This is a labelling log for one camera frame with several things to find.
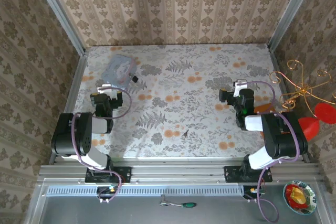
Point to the small dark key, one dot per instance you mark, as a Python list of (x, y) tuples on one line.
[(184, 134)]

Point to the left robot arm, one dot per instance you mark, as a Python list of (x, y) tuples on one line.
[(65, 134)]

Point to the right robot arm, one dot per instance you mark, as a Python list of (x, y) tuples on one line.
[(283, 134)]

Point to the floral tablecloth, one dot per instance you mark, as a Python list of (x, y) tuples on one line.
[(183, 77)]

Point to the red hourglass-shaped ornament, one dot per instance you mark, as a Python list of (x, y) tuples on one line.
[(309, 128)]

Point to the black connector board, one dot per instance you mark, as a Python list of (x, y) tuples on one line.
[(103, 190), (249, 190)]

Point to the red item in bowl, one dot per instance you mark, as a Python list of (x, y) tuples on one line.
[(290, 192)]

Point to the yellow item in bowl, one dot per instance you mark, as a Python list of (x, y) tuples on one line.
[(298, 195)]

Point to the grey metal tray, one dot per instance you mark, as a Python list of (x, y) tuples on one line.
[(105, 213)]

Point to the patterned bowl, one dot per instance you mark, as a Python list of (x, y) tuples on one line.
[(312, 197)]

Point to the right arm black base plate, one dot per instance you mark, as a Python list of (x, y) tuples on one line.
[(231, 174)]

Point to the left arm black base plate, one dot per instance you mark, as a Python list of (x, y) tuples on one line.
[(126, 174)]

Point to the aluminium cross rail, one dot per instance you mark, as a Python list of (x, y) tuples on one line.
[(178, 172)]

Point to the aluminium frame post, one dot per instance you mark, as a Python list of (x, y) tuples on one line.
[(60, 16), (291, 9)]

